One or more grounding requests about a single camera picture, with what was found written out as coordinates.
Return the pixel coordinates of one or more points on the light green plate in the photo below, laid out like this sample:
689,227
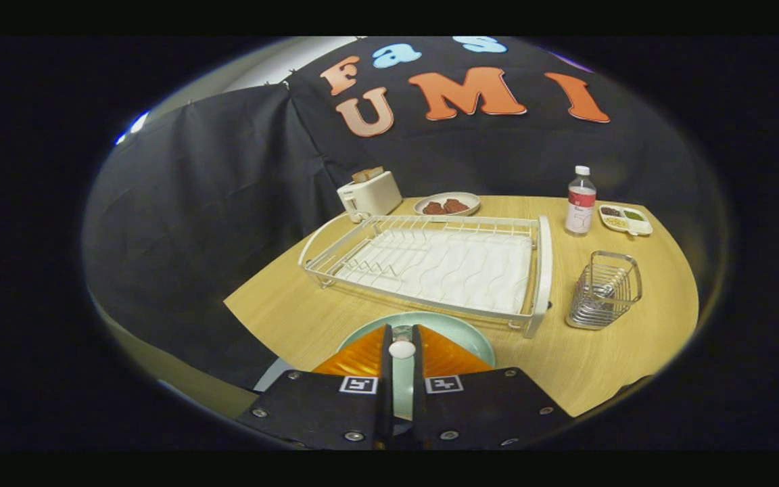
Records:
457,331

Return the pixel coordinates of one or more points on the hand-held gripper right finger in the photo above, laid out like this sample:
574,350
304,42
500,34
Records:
418,406

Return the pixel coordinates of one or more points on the white divided dish with beans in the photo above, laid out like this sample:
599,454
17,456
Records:
626,222

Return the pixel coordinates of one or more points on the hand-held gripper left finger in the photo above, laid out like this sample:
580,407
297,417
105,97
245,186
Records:
387,406

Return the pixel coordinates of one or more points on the white plate with cookies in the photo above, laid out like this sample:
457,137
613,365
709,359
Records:
467,199

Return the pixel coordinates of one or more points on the clear plastic water bottle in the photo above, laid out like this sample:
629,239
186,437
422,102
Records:
580,206

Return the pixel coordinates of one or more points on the toast slices in toaster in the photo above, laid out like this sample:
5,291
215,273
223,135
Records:
368,174

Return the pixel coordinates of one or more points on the cream toaster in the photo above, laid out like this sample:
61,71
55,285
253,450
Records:
376,196

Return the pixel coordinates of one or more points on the brown cookie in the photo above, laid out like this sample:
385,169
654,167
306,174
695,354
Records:
433,208
457,205

